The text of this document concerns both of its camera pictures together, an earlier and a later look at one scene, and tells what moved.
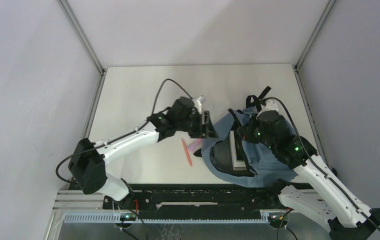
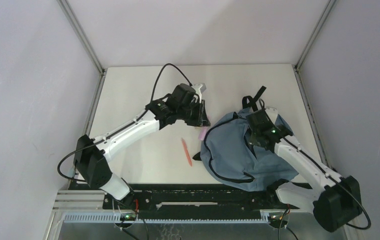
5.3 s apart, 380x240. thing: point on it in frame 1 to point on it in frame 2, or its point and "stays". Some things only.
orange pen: x=186 y=151 stays
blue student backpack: x=230 y=159 stays
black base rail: x=199 y=201 stays
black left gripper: x=209 y=132 to x=204 y=121
